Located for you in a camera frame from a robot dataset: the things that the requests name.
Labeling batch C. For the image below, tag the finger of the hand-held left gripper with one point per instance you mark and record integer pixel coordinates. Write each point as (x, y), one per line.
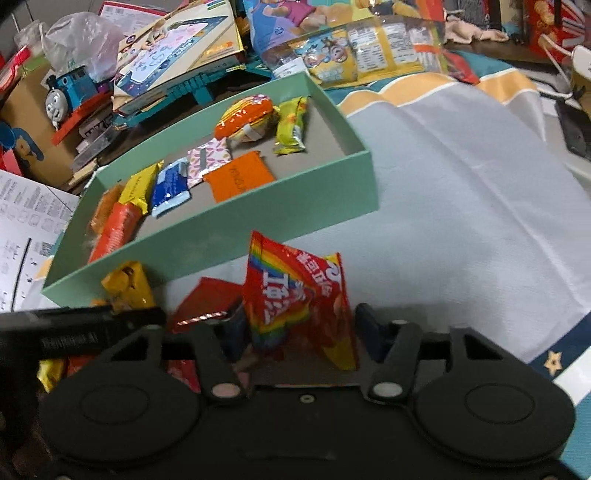
(115, 318)

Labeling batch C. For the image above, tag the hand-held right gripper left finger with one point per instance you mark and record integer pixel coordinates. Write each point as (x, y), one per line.
(233, 334)

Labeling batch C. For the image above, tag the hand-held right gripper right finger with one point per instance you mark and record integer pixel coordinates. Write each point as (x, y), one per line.
(369, 332)

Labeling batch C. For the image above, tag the yellow-brown snack packet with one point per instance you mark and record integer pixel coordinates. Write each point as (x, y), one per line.
(127, 284)

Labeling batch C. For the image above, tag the red foil snack packet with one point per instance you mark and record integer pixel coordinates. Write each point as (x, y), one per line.
(207, 295)

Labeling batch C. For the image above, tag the small red snack packet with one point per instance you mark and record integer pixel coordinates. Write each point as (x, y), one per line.
(181, 374)

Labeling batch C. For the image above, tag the red rainbow candy bag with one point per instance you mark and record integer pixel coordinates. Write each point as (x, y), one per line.
(295, 295)

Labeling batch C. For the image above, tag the long red-orange snack packet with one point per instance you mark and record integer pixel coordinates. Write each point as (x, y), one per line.
(115, 230)

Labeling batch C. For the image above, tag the clear orange cake packet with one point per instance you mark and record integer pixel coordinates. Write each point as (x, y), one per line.
(104, 207)

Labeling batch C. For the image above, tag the yellow wavy-line snack packet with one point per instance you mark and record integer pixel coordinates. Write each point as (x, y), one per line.
(138, 187)

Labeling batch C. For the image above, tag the blue snack packet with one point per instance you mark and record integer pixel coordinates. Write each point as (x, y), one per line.
(171, 187)

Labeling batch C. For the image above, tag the plain orange snack packet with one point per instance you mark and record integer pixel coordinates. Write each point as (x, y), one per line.
(240, 182)

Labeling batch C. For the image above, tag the mint green cardboard box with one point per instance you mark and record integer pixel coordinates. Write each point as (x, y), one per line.
(295, 184)

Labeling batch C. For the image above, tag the pink floral snack packet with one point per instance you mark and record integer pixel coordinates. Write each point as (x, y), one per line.
(207, 159)

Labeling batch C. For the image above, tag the long yellow snack packet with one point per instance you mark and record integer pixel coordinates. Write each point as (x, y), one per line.
(291, 124)

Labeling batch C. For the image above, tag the puffed orange-red snack bag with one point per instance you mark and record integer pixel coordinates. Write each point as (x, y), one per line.
(247, 115)

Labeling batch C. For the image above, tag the white instruction sheet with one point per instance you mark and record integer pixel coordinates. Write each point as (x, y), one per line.
(32, 221)

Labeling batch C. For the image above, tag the beige wooden board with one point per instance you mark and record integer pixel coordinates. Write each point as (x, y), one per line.
(83, 174)

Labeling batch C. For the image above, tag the printed blanket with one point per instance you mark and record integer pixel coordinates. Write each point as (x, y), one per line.
(461, 184)

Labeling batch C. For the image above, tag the grey plastic case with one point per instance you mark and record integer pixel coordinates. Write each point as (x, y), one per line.
(99, 141)

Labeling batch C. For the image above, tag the cardboard box with bear print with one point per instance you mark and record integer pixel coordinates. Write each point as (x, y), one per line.
(27, 106)

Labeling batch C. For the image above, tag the blue toy train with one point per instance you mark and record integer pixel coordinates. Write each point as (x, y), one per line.
(69, 87)

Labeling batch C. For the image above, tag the teal plastic toy bridge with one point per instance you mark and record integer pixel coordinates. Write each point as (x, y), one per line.
(203, 87)

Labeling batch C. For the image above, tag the children's drawing mat box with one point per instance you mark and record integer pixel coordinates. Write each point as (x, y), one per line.
(175, 55)

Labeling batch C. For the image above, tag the translucent plastic bag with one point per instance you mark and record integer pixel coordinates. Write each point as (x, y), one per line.
(83, 41)

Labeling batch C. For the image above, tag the large cartoon snack bag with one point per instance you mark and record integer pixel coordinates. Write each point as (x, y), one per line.
(360, 46)

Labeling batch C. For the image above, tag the black smartphone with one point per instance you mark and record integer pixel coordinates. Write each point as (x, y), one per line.
(577, 131)

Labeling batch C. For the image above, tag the white printed carton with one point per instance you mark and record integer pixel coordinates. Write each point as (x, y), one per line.
(138, 14)

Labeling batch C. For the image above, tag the pink cloth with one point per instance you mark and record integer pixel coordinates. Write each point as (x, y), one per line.
(471, 28)

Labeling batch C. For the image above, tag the white power strip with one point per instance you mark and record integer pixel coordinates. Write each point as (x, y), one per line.
(582, 60)

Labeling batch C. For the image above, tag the red flag-print biscuit box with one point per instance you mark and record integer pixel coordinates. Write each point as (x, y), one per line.
(554, 27)

